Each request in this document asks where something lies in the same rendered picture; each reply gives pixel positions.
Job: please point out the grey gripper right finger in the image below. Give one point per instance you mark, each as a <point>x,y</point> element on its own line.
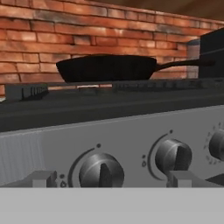
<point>182,178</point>

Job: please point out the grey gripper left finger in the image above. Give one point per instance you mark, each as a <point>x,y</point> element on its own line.
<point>39,178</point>

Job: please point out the metal stove knob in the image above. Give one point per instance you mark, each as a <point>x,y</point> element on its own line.
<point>218,145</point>
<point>101,170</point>
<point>173,156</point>

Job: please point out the grey stove with black hob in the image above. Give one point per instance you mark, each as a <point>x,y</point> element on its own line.
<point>116,116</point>

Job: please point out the black frying pan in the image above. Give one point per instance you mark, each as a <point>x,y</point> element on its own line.
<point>108,68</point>

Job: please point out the grey metal canister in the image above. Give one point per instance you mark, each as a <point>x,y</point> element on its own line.
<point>193,58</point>

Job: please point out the black appliance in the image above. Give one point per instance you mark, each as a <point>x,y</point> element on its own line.
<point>212,54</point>

